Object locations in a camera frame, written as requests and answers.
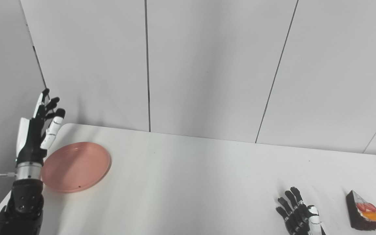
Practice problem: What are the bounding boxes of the chocolate cake slice with fruit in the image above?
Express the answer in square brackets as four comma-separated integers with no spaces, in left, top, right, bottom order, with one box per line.
[346,190,376,231]

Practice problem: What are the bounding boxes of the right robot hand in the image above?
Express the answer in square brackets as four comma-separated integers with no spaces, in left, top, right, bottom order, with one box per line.
[275,187,326,235]

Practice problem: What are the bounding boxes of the pink round plate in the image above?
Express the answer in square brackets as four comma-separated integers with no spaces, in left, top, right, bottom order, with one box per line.
[41,142,111,193]

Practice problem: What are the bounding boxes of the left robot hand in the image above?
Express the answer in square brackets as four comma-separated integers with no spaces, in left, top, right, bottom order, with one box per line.
[16,88,66,165]

